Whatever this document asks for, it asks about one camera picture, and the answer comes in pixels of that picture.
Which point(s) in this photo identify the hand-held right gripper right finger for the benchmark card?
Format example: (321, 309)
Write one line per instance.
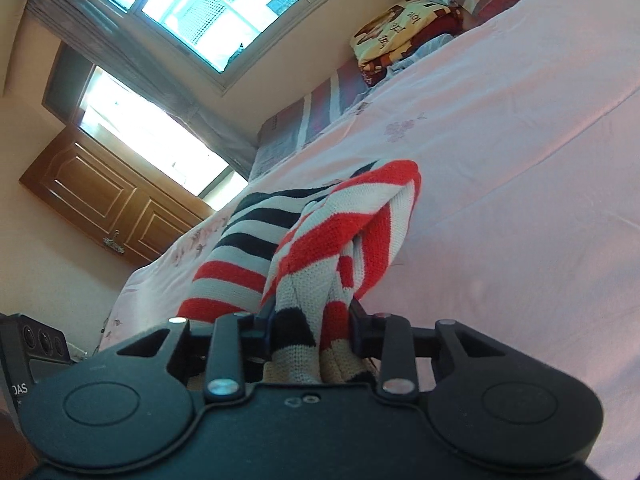
(361, 335)

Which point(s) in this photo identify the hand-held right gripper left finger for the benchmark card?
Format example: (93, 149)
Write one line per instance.
(260, 335)

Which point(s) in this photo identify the striped knit sweater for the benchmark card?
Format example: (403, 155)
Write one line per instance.
(320, 240)

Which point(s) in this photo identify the brown wooden door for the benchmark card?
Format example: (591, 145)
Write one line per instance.
(100, 185)

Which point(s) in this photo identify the pink floral bedspread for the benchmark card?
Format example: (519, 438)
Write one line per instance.
(500, 160)

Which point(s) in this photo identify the striped bed sheet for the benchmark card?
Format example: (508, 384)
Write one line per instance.
(310, 110)

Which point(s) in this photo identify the grey curtain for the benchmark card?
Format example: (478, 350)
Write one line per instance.
(150, 80)

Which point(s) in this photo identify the folded yellow printed blanket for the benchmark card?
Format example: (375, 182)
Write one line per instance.
(400, 35)

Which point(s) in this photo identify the sliding glass window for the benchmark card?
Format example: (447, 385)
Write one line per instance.
(220, 5)

